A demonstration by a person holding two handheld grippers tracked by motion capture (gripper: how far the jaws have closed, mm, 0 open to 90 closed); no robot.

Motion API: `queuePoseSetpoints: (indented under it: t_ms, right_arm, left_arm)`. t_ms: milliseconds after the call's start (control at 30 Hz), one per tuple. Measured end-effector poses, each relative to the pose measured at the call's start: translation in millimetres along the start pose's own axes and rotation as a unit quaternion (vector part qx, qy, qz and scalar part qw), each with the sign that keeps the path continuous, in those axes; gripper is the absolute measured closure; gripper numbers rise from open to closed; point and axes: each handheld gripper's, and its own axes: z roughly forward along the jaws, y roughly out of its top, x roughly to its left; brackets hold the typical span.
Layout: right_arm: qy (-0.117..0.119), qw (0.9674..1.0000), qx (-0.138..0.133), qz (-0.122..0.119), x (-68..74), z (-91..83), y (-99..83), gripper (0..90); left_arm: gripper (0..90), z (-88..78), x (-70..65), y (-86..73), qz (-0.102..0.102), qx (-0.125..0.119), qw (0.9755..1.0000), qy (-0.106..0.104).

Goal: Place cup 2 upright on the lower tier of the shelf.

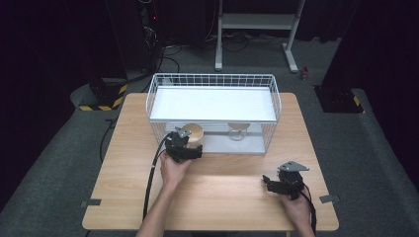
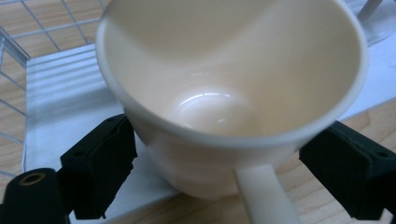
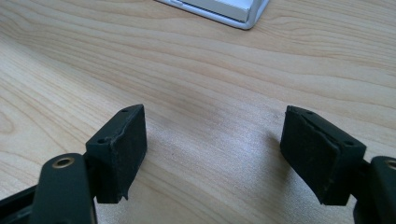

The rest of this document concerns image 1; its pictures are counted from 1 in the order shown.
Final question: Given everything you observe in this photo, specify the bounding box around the white metal stand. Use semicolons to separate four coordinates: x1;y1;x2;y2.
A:
213;0;306;74

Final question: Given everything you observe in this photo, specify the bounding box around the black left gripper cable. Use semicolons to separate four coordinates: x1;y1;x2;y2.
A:
141;132;173;221

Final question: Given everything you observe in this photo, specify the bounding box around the black floor cable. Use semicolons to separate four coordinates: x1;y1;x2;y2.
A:
99;116;119;164

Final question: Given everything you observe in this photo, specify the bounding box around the person's left hand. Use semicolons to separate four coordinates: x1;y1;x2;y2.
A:
159;151;194;194

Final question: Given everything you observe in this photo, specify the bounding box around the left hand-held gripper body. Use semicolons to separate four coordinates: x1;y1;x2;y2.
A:
164;125;194;164

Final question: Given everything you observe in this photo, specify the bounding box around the glass jar with white lid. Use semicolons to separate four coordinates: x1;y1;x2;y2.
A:
227;122;252;142

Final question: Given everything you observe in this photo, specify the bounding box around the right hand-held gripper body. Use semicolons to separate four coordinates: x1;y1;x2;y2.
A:
277;160;311;201

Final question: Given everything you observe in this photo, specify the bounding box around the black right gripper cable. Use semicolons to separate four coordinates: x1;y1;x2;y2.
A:
298;184;318;236

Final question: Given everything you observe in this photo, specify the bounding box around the cream mug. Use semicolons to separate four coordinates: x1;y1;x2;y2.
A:
180;122;206;149

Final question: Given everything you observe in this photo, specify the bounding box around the black equipment rack with wires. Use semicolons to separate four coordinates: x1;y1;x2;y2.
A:
137;0;162;74

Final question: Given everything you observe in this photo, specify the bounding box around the black yellow striped stand base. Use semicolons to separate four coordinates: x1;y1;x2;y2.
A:
313;84;366;115
78;77;128;113

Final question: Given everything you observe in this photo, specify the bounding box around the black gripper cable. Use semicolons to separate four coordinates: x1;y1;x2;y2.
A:
298;184;318;236
141;132;173;221

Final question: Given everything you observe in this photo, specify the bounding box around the person's right hand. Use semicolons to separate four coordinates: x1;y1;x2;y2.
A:
280;189;313;229

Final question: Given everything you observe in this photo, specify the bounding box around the grey tape piece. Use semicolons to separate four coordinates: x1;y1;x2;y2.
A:
80;198;103;208
318;194;341;204

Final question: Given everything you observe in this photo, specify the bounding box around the white wire shelf rack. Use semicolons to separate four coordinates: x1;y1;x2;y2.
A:
145;72;283;156

